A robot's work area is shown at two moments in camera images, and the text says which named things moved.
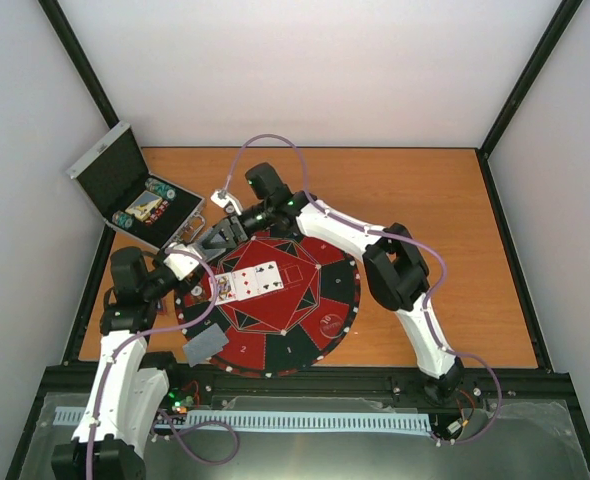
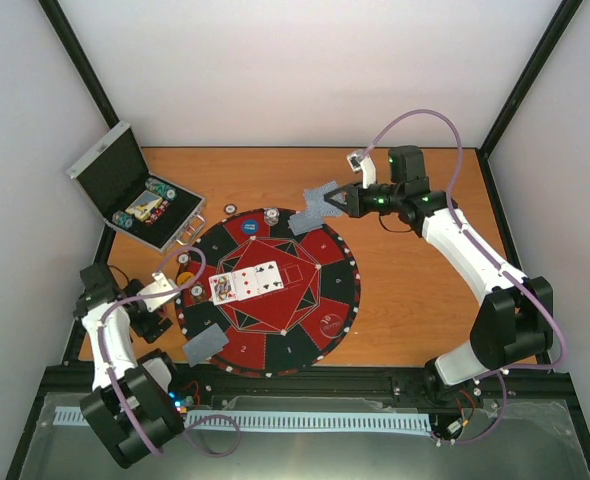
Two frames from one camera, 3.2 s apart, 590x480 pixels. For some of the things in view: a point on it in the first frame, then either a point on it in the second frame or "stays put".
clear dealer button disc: x=331 y=325 stays put
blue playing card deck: x=210 y=245 to x=315 y=202
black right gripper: x=232 y=230 to x=354 y=206
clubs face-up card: x=268 y=277 stays put
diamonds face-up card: x=245 y=283 stays put
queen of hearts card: x=225 y=288 stays put
